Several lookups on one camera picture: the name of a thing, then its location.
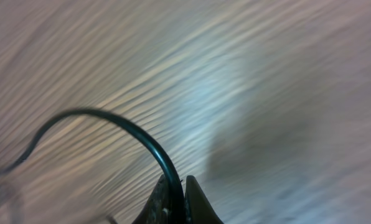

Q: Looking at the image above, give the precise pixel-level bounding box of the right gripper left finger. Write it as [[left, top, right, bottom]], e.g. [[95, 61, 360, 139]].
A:
[[132, 174, 171, 224]]

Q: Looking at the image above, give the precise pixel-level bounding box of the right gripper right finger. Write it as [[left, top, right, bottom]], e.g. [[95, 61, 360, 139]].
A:
[[185, 175, 223, 224]]

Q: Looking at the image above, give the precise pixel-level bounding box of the black USB cable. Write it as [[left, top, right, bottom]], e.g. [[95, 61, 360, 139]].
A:
[[0, 107, 186, 224]]

